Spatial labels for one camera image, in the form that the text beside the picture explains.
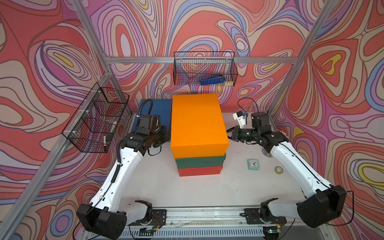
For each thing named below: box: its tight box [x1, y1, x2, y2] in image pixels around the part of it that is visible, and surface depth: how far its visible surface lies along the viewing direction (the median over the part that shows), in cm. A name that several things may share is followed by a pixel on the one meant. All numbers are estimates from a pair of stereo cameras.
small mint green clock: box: [247, 158, 260, 171], surface depth 92 cm
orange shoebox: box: [170, 93, 230, 159], surface depth 71 cm
